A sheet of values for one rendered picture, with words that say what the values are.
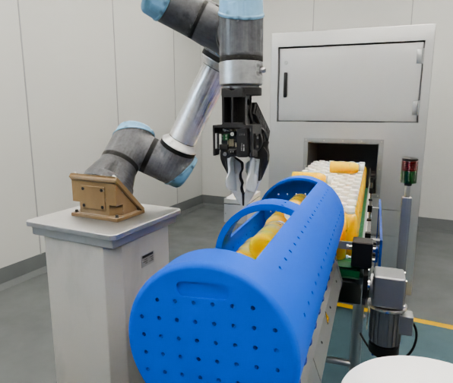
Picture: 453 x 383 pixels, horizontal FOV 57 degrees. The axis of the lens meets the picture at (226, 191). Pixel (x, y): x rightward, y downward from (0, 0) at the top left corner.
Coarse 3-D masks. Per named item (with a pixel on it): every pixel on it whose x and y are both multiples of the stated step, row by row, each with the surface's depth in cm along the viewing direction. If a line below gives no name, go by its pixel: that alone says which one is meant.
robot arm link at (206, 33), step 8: (208, 8) 76; (216, 8) 77; (208, 16) 76; (216, 16) 76; (200, 24) 76; (208, 24) 76; (216, 24) 76; (200, 32) 77; (208, 32) 77; (216, 32) 77; (200, 40) 79; (208, 40) 78; (216, 40) 77; (208, 48) 80; (216, 48) 79
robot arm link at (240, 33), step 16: (224, 0) 68; (240, 0) 67; (256, 0) 67; (224, 16) 68; (240, 16) 67; (256, 16) 68; (224, 32) 69; (240, 32) 67; (256, 32) 68; (224, 48) 69; (240, 48) 68; (256, 48) 69
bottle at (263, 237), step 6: (270, 222) 105; (276, 222) 105; (264, 228) 100; (270, 228) 99; (276, 228) 100; (258, 234) 95; (264, 234) 94; (270, 234) 95; (252, 240) 95; (258, 240) 95; (264, 240) 94; (270, 240) 94; (252, 246) 96; (258, 246) 95; (264, 246) 95; (252, 252) 96; (258, 252) 96
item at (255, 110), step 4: (252, 104) 74; (256, 104) 74; (252, 108) 74; (256, 108) 74; (252, 112) 74; (256, 112) 74; (260, 112) 76; (256, 116) 74; (260, 116) 76; (256, 120) 76; (260, 120) 77; (264, 120) 79; (264, 124) 79; (264, 128) 79; (268, 128) 82; (268, 132) 82; (268, 136) 82
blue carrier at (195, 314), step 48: (288, 192) 143; (240, 240) 123; (288, 240) 79; (336, 240) 111; (144, 288) 66; (192, 288) 63; (240, 288) 60; (288, 288) 64; (144, 336) 67; (192, 336) 64; (240, 336) 61; (288, 336) 59
